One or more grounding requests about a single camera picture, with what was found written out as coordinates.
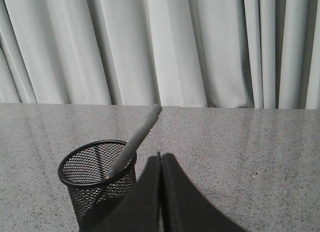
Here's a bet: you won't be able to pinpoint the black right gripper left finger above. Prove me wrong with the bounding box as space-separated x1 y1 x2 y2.
90 156 161 232

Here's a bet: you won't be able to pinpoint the black wire mesh bucket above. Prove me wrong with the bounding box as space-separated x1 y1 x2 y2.
58 139 137 232

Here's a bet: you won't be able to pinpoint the pale grey pleated curtain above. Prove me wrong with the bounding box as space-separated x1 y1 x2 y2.
0 0 320 109

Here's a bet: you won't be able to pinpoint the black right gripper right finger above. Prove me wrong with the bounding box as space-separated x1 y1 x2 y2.
160 153 245 232

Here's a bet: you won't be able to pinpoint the grey orange handled scissors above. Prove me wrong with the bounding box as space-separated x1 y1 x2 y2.
108 104 163 179

